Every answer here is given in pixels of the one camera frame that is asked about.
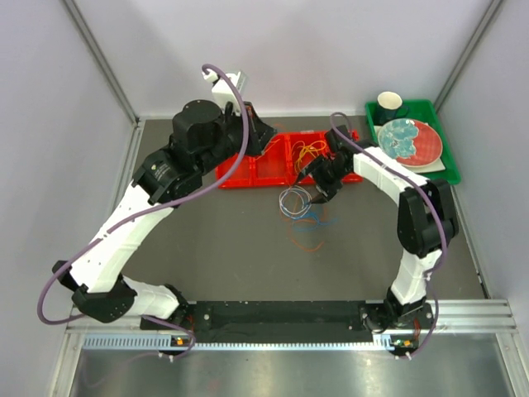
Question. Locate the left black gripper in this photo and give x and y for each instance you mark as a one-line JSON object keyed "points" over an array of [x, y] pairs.
{"points": [[259, 133]]}

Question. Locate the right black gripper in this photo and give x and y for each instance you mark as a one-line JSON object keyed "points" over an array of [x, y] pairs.
{"points": [[326, 190]]}

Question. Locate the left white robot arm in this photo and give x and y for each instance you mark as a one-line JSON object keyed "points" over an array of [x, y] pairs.
{"points": [[205, 134]]}

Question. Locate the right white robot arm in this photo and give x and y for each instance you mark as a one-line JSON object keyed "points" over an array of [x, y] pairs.
{"points": [[426, 215]]}

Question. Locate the red bin far left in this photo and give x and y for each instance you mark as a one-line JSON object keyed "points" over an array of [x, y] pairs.
{"points": [[243, 176]]}

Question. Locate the blue patterned plate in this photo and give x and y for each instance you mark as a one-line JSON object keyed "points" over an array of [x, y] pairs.
{"points": [[396, 138]]}

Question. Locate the dark green paper cup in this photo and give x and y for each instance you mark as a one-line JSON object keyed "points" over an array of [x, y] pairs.
{"points": [[389, 106]]}

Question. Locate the red round plate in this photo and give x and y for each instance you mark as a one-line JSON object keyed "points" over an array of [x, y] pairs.
{"points": [[428, 146]]}

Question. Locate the white square board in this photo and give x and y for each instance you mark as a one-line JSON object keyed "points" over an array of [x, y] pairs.
{"points": [[434, 166]]}

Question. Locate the green plastic tray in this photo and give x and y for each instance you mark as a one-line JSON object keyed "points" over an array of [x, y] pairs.
{"points": [[423, 111]]}

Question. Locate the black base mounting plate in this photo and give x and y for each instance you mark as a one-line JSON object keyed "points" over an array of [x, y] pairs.
{"points": [[276, 321]]}

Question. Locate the slotted grey cable duct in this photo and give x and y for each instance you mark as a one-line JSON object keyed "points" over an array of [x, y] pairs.
{"points": [[178, 342]]}

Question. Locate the aluminium rail left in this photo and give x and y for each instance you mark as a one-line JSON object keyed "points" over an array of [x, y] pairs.
{"points": [[87, 325]]}

